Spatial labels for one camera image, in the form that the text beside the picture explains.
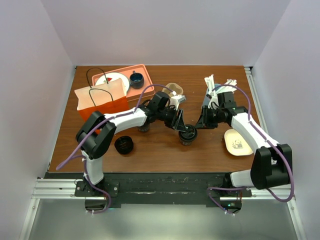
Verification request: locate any white plate with strawberry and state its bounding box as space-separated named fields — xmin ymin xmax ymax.
xmin=94 ymin=72 xmax=130 ymax=93

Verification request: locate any white wrapped straws bundle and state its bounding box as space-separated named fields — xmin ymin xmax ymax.
xmin=204 ymin=74 xmax=237 ymax=97

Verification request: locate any white panda dish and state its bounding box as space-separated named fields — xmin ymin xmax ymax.
xmin=224 ymin=129 xmax=253 ymax=157

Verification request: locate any light blue straw holder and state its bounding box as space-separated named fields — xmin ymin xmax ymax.
xmin=202 ymin=88 xmax=219 ymax=109

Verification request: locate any aluminium frame rail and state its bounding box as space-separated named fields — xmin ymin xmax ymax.
xmin=244 ymin=66 xmax=268 ymax=131

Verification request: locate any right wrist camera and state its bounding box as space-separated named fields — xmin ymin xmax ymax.
xmin=207 ymin=91 xmax=215 ymax=109

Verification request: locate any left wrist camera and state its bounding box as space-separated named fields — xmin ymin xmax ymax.
xmin=169 ymin=94 xmax=186 ymax=110

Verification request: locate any orange paper bag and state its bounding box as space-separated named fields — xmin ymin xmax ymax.
xmin=74 ymin=71 xmax=129 ymax=121

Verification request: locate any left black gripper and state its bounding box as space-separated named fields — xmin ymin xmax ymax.
xmin=157 ymin=107 xmax=186 ymax=133

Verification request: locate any dark blue ceramic cup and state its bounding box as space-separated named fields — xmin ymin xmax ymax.
xmin=129 ymin=70 xmax=145 ymax=89

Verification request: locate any pink plastic tray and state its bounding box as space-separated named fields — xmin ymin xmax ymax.
xmin=91 ymin=64 xmax=155 ymax=102

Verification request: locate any cardboard cup carrier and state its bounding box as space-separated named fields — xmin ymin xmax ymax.
xmin=162 ymin=82 xmax=184 ymax=97

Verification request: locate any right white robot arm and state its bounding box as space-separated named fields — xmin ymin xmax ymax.
xmin=195 ymin=92 xmax=293 ymax=197

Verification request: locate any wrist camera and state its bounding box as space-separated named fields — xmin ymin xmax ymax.
xmin=207 ymin=91 xmax=215 ymax=109
xmin=169 ymin=94 xmax=186 ymax=110

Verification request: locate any black cup lid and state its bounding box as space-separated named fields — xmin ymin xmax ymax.
xmin=114 ymin=136 xmax=134 ymax=155
xmin=178 ymin=124 xmax=198 ymax=142

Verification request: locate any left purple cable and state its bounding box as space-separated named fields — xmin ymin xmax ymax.
xmin=55 ymin=84 xmax=177 ymax=171

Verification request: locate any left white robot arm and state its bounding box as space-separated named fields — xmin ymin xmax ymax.
xmin=75 ymin=91 xmax=187 ymax=196

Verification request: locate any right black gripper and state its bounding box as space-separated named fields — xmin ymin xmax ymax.
xmin=194 ymin=105 xmax=223 ymax=130

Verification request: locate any black cup lid on table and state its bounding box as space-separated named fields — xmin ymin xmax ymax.
xmin=114 ymin=136 xmax=134 ymax=155

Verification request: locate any dark coffee cup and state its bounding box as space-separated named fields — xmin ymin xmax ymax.
xmin=137 ymin=124 xmax=150 ymax=133
xmin=180 ymin=138 xmax=194 ymax=146

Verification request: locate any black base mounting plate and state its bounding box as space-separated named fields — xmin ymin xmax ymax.
xmin=74 ymin=173 xmax=252 ymax=212

